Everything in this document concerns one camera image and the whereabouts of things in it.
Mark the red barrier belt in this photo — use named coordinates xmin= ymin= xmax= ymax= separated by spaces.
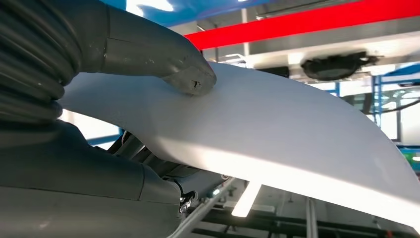
xmin=184 ymin=0 xmax=420 ymax=51

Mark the blue metal shelf rack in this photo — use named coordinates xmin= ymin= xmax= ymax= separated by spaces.
xmin=100 ymin=0 xmax=273 ymax=28
xmin=372 ymin=64 xmax=420 ymax=155

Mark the black stool with chrome base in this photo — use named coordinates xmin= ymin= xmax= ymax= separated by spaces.
xmin=301 ymin=51 xmax=383 ymax=82

